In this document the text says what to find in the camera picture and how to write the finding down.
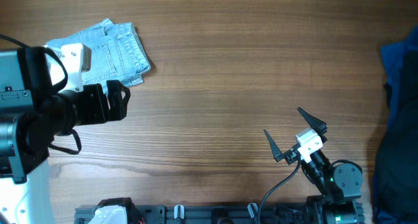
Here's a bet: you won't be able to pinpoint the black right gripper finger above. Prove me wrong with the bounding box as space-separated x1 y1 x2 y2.
297 107 328 142
264 129 283 162

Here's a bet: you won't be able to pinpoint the light blue denim shorts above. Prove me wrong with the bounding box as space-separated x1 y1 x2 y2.
46 18 151 92

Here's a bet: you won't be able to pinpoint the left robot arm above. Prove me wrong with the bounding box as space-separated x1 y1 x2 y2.
1 46 131 223

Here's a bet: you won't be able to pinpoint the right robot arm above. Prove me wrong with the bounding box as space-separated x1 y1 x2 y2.
255 107 364 223

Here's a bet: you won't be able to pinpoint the dark blue garment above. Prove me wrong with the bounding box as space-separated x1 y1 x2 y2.
372 29 417 223

